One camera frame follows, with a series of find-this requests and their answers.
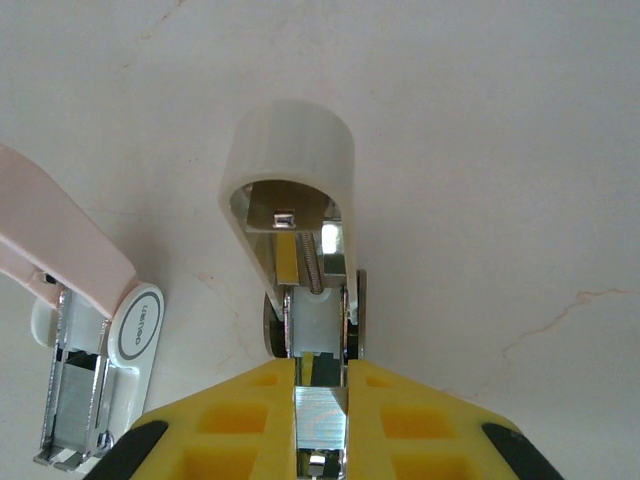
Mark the cream and chrome stapler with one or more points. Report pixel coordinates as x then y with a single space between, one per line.
290 145

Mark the silver staple strip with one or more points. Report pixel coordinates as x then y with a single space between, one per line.
75 400
321 417

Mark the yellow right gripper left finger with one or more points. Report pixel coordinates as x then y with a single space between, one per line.
225 415

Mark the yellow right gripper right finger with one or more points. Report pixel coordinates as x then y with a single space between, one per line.
425 425

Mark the pink and white stapler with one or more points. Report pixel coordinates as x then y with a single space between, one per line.
60 225

